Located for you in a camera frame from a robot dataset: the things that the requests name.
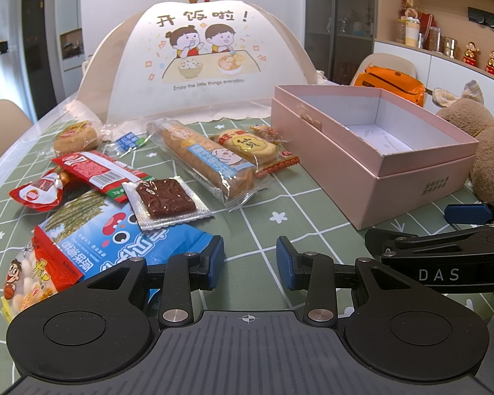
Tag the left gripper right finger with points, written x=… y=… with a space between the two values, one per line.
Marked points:
x=381 y=295

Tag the round pastry clear wrapper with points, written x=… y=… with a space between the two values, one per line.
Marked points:
x=78 y=137

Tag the brown jelly snack clear packet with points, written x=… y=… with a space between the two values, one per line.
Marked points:
x=165 y=202

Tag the orange bag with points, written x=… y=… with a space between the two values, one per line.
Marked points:
x=392 y=81

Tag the small blue candy wrapper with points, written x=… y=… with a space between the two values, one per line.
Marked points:
x=126 y=144

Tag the white cartoon food cover tent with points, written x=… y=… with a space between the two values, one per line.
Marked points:
x=199 y=62

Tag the small red candy packet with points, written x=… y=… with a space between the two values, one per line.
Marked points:
x=268 y=133

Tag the red long snack packet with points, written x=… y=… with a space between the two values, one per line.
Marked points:
x=102 y=172

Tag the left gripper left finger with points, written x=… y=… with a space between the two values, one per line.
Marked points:
x=133 y=279

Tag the pink cardboard gift box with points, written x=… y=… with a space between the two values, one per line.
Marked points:
x=375 y=154

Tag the brown plush teddy bear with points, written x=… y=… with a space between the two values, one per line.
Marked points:
x=468 y=113

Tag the dark glass cabinet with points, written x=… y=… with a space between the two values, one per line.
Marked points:
x=339 y=35

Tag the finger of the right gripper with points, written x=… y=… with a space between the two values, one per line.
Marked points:
x=472 y=214

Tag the yellow cookie red packet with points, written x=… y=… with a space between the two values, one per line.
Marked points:
x=266 y=156

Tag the red gold figurine left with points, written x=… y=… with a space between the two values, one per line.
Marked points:
x=470 y=55

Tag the blue seaweed snack bag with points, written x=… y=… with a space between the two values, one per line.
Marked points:
x=92 y=233

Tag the wooden wall shelf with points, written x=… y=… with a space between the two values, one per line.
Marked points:
x=448 y=12

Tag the red wangzai snack bag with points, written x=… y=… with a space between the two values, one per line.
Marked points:
x=39 y=271

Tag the long bread stick clear pack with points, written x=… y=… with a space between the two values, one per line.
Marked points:
x=226 y=175

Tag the red chicken leg snack pouch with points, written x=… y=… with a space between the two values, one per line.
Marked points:
x=45 y=193

